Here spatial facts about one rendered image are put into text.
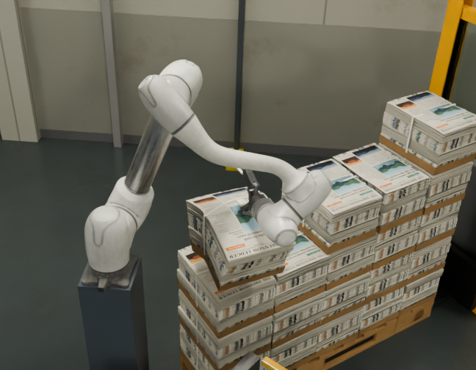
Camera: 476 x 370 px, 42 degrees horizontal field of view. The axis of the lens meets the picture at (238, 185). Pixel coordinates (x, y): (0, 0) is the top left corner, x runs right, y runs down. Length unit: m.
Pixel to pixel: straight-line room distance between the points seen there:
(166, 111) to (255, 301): 1.05
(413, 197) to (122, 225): 1.42
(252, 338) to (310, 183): 0.99
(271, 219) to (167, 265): 1.97
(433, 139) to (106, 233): 1.56
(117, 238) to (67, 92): 3.04
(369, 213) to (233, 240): 0.77
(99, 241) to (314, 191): 0.79
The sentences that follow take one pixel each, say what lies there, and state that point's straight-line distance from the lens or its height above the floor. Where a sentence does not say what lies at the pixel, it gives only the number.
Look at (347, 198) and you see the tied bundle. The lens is 2.79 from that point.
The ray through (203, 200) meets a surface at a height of 1.15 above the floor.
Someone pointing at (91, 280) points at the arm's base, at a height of 1.02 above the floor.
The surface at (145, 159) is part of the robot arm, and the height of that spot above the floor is 1.43.
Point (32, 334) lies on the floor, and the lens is 3.69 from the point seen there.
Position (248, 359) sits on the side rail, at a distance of 2.40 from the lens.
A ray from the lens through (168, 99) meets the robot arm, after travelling 1.96.
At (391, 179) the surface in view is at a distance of 2.96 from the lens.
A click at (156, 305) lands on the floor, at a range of 3.73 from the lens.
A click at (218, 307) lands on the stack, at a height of 0.79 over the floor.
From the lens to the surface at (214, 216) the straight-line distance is 2.39.
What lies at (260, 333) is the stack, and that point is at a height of 0.52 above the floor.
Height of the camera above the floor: 2.62
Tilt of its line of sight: 34 degrees down
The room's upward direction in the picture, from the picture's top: 2 degrees clockwise
